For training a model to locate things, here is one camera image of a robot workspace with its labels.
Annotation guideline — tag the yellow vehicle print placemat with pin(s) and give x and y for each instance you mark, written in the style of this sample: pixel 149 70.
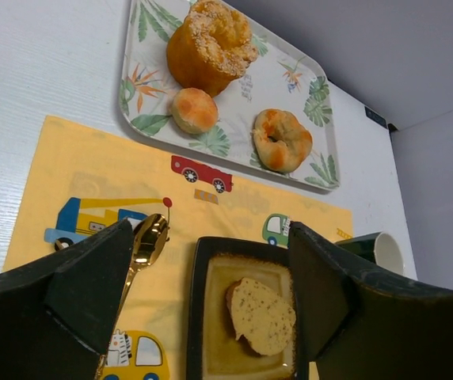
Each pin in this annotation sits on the yellow vehicle print placemat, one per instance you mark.
pixel 73 160

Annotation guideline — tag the blue label sticker right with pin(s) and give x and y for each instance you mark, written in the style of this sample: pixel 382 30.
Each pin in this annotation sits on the blue label sticker right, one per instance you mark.
pixel 374 116

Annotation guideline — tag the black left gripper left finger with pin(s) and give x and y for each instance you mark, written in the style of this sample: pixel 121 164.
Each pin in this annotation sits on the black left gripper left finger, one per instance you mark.
pixel 57 313

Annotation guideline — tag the leaf patterned white tray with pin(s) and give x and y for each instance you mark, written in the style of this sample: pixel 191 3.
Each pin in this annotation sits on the leaf patterned white tray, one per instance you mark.
pixel 282 77

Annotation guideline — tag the black square ceramic plate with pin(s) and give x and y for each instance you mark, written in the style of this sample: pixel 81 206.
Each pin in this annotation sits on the black square ceramic plate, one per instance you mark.
pixel 213 351

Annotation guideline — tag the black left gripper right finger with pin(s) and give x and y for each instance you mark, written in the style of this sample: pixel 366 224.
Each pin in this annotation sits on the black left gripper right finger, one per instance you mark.
pixel 356 320

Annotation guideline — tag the small round bread roll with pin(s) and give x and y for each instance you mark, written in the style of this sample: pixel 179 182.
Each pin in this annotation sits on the small round bread roll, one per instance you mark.
pixel 194 111

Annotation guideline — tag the tall sugared brioche bun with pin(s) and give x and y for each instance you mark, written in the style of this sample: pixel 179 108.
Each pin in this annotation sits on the tall sugared brioche bun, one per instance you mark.
pixel 212 47

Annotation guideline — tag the gold spoon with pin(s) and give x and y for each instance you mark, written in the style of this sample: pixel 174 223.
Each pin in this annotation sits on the gold spoon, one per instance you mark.
pixel 150 237

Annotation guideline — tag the herb bread slice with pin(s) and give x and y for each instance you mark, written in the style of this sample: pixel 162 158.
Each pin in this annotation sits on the herb bread slice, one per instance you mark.
pixel 260 316

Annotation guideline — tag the dark green mug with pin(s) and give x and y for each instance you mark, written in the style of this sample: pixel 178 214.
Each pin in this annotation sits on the dark green mug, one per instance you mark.
pixel 379 248

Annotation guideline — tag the twisted ring bread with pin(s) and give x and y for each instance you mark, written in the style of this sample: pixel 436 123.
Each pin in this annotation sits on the twisted ring bread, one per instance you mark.
pixel 281 141

